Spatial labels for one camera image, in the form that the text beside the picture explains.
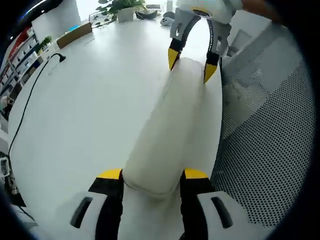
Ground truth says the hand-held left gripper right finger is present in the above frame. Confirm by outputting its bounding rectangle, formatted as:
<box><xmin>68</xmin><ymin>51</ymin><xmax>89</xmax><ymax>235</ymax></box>
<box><xmin>179</xmin><ymin>168</ymin><xmax>253</xmax><ymax>240</ymax></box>

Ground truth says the grey mesh office chair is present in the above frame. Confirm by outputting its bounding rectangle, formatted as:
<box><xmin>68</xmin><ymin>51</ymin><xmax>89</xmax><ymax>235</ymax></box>
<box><xmin>209</xmin><ymin>19</ymin><xmax>316</xmax><ymax>229</ymax></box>

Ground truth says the black and white headset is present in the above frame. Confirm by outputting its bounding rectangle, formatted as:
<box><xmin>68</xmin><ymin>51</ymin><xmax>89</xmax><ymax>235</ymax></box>
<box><xmin>135</xmin><ymin>9</ymin><xmax>157</xmax><ymax>21</ymax></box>

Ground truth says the beige cutlery case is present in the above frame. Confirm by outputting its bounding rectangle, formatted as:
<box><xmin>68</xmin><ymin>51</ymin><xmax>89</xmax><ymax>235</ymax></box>
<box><xmin>124</xmin><ymin>56</ymin><xmax>205</xmax><ymax>200</ymax></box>

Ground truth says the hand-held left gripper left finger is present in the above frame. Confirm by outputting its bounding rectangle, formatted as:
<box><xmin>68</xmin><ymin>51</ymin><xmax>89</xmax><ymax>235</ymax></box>
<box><xmin>56</xmin><ymin>168</ymin><xmax>125</xmax><ymax>240</ymax></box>

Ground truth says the leafy plant in white pot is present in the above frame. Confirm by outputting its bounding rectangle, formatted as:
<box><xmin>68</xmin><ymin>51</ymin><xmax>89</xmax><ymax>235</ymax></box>
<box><xmin>96</xmin><ymin>0</ymin><xmax>147</xmax><ymax>24</ymax></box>

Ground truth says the small green potted plant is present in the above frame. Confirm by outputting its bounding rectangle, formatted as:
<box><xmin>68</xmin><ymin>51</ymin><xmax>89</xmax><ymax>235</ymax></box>
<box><xmin>36</xmin><ymin>35</ymin><xmax>53</xmax><ymax>54</ymax></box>

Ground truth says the white handheld controller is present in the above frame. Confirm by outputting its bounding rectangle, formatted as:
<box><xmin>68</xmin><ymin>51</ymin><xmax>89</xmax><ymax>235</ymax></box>
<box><xmin>160</xmin><ymin>16</ymin><xmax>176</xmax><ymax>27</ymax></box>

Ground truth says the black power cable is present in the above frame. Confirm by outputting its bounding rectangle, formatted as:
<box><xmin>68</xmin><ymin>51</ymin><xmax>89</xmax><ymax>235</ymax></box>
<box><xmin>8</xmin><ymin>53</ymin><xmax>67</xmax><ymax>161</ymax></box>

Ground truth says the brown cardboard box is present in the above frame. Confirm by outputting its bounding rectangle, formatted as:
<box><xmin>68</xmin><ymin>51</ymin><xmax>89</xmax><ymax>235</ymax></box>
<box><xmin>56</xmin><ymin>21</ymin><xmax>93</xmax><ymax>50</ymax></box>

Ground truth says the shelf with white boxes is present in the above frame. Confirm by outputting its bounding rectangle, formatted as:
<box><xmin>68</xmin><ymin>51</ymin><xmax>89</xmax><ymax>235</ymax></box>
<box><xmin>0</xmin><ymin>26</ymin><xmax>41</xmax><ymax>101</ymax></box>

